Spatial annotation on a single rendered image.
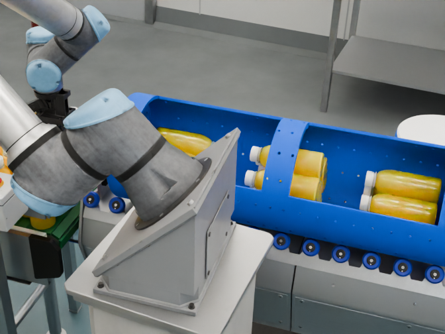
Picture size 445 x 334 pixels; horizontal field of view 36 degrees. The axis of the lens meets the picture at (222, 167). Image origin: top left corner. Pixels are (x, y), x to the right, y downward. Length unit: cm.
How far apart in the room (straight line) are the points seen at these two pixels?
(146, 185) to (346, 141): 73
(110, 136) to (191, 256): 25
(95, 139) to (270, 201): 56
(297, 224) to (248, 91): 298
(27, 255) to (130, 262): 73
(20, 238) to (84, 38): 62
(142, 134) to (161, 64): 374
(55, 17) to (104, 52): 369
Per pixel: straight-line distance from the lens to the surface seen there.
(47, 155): 124
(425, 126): 217
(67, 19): 150
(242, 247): 141
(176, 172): 121
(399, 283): 173
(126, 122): 120
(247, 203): 164
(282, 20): 522
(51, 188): 125
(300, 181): 166
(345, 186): 186
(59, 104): 174
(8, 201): 171
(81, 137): 121
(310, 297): 178
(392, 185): 173
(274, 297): 182
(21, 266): 197
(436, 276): 172
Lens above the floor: 205
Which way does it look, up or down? 33 degrees down
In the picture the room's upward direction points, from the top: 2 degrees clockwise
